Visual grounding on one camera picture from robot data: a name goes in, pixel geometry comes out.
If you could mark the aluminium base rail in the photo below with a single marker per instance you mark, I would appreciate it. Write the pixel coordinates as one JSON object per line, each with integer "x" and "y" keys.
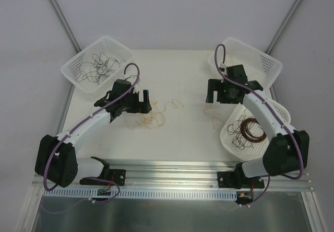
{"x": 148, "y": 174}

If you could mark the dark cable pulled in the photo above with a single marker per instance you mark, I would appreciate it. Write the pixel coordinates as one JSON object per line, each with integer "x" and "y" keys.
{"x": 100, "y": 68}

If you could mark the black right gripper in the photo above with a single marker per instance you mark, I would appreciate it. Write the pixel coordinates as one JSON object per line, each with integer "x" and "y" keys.
{"x": 214, "y": 86}

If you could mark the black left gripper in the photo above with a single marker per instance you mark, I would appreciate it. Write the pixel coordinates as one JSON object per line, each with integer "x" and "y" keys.
{"x": 142, "y": 106}

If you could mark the white basket far left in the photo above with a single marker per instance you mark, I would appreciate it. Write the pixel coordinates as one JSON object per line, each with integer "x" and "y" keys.
{"x": 104, "y": 44}

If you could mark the white basket near right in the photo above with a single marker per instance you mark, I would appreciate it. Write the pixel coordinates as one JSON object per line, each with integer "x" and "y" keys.
{"x": 242, "y": 136}

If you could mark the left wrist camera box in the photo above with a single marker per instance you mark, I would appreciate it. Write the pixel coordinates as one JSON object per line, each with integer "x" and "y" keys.
{"x": 132, "y": 79}

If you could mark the white basket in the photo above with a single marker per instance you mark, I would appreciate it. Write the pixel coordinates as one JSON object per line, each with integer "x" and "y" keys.
{"x": 104, "y": 44}
{"x": 258, "y": 65}
{"x": 242, "y": 136}

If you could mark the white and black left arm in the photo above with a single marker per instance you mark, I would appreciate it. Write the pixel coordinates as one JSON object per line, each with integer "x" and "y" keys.
{"x": 57, "y": 155}

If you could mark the white basket far right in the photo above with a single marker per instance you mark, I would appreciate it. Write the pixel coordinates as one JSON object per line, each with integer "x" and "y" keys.
{"x": 258, "y": 65}

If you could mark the white slotted cable duct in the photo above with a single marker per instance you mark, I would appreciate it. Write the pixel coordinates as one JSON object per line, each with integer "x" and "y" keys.
{"x": 158, "y": 194}

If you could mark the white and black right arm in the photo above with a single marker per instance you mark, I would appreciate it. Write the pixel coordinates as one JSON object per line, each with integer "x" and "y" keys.
{"x": 287, "y": 150}

